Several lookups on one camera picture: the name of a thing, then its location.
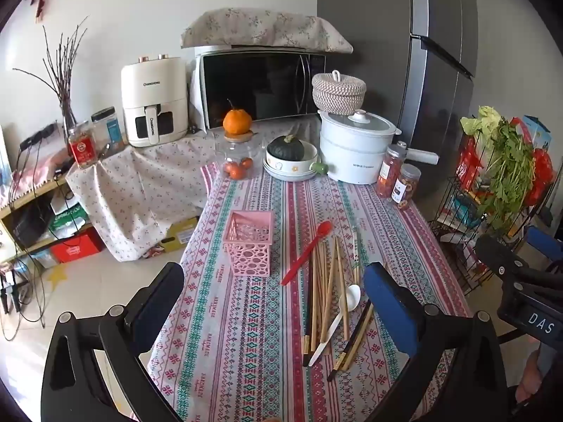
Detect white electric cooking pot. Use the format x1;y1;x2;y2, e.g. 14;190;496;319
318;109;441;184

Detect person's right hand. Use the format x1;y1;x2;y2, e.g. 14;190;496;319
515;349;545;410

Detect jar with brown label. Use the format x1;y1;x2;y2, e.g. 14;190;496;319
391;164;422;211

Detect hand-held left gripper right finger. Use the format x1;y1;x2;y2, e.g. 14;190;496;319
363;262;512;422

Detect large orange citrus fruit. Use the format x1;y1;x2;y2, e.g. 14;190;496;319
222;99;253;136

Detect woven rope basket with lid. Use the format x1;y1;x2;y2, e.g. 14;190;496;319
311;70;367;116

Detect glass jar with red label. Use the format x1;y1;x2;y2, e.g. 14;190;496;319
67;121;98;170

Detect blue carton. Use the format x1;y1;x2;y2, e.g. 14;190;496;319
520;115;553;151

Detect pink plastic utensil basket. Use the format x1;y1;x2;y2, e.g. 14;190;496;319
223;210;274;277

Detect vase of dry branches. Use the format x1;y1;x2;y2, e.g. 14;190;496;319
12;17;91;147

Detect dark green squash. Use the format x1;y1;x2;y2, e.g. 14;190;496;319
267;135;305;161

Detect jar with blue label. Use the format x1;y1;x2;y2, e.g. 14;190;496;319
91;108;124;151

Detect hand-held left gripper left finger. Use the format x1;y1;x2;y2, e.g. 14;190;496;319
42;262;185;422

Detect black power strip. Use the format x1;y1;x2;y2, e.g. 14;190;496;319
19;123;59;151

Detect green plastic bag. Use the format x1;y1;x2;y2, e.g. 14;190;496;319
48;204;89;235

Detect pile of chopsticks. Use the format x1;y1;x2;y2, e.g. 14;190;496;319
302;236;374;382

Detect white ceramic plate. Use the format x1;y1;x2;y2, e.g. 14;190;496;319
264;168;317;182

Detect striped patterned tablecloth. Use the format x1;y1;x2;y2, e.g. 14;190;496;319
147;162;472;422

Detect wooden shelf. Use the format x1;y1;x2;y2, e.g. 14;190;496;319
0;169;106;271

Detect glass jar with wooden lid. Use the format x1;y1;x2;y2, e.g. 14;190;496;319
215;131;261;180

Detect black wire rack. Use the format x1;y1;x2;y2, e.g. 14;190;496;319
430;129;563;297

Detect white floral cabinet cloth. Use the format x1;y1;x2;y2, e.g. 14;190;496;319
66;114;321;263

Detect pink cloth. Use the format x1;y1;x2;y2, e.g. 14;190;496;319
24;148;73;182

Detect jar of red snacks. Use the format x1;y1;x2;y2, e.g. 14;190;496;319
376;144;408;199

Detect white plastic spoon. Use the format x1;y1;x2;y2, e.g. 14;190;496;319
308;284;362;367

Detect yellow cardboard box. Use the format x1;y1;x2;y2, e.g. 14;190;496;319
144;217;200;259

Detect grey refrigerator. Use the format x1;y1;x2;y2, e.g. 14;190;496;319
317;0;481;214

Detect black door microwave oven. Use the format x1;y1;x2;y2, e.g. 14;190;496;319
194;46;327;132

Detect red snack bag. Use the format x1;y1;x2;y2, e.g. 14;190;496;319
455;135;485;182

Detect yellow star floor sticker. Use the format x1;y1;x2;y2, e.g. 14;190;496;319
46;268;68;290

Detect white patterned chopstick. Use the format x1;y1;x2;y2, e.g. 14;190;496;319
350;226;361;285

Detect leafy green vegetables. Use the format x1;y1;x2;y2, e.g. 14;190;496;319
460;105;536;231

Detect ceramic bowl with green handle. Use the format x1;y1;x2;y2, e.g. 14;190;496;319
263;143;330;177

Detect red plastic bag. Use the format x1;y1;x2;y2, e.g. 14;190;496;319
524;148;556;206

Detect red cardboard box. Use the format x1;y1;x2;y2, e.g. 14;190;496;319
50;228;106;264

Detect cream air fryer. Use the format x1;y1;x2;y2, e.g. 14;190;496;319
121;54;191;148

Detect red plastic spoon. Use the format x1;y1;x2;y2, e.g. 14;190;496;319
280;221;333;286

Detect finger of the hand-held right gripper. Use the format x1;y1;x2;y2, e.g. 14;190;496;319
524;225;563;269
475;234;531;288

